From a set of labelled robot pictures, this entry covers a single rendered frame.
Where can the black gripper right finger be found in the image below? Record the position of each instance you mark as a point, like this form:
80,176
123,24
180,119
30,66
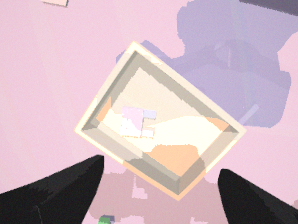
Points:
246,203

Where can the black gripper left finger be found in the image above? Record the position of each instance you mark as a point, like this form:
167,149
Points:
61,198

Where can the cream rectangular tray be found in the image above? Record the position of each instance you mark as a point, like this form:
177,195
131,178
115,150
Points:
191,132

